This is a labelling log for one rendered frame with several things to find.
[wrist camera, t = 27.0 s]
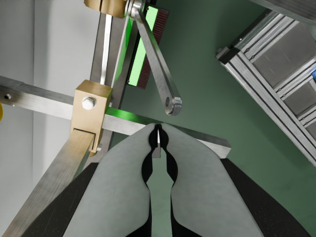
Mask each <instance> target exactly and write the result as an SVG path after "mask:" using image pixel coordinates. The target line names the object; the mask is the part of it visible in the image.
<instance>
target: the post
mask: <svg viewBox="0 0 316 237"><path fill-rule="evenodd" d="M94 138H95V134H93V133H89V132H85V131H81V130H77V129H74V130H73V132H72V134H71V135H70V136H69V138H68V139H67V141H66V142H65V144H64V145H63V147H62V148H61V149H60V151H59V152H58V154H57V156H56V157H55V159H54V160H53V162H52V163H51V164H50V166H49V167H48V169H47V170H46V172H45V173H44V175H43V176H42V178H41V179H40V181H39V182H38V184H37V185H36V187H35V188H34V190H33V191H32V192H31V194H30V195H29V197H28V198H27V200H26V201H25V203H24V204H23V206H22V207H21V209H20V210H19V212H18V213H17V215H16V216H15V218H14V219H13V220H12V222H11V223H10V225H9V226H8V228H7V229H6V231H5V232H4V234H3V235H2V237H20V236H21V235H22V234H23V233H24V231H25V230H26V229H27V228H28V227H29V225H30V224H31V223H32V222H33V221H34V220H35V218H36V217H37V216H38V215H39V214H40V213H41V212H42V211H43V210H44V209H45V208H46V207H47V206H48V205H49V204H50V203H51V202H52V201H53V200H54V199H55V198H56V197H57V196H58V195H59V194H60V193H61V192H62V191H63V190H64V189H65V188H66V187H67V186H68V185H69V184H70V183H71V182H72V181H73V180H74V179H75V178H76V177H77V176H78V175H79V174H80V173H81V172H82V170H83V168H84V166H85V164H86V161H87V159H88V157H89V155H90V152H91V150H92V147H93V143H94Z"/></svg>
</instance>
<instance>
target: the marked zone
mask: <svg viewBox="0 0 316 237"><path fill-rule="evenodd" d="M131 29H132V26H131V21H130V18H129V20H128V24H127V28H126V47H127V43H128V39H129V36H130V32H131Z"/></svg>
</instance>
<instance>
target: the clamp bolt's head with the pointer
mask: <svg viewBox="0 0 316 237"><path fill-rule="evenodd" d="M133 1H134V0H127V3H126V9H125V17H127V16H129V17H130V13H131V8H132V4H133ZM143 9H144V3H143V4H142V8H141V10H142V12H143Z"/></svg>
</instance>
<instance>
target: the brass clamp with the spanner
mask: <svg viewBox="0 0 316 237"><path fill-rule="evenodd" d="M126 3H127V0H84V4H85V6H86V7H88V8H91V9H93V10H96V11H99V12H101V13H104V14H107V15H110V16H114V17H117V18H122V19H123V18H124V17H125V9H126Z"/></svg>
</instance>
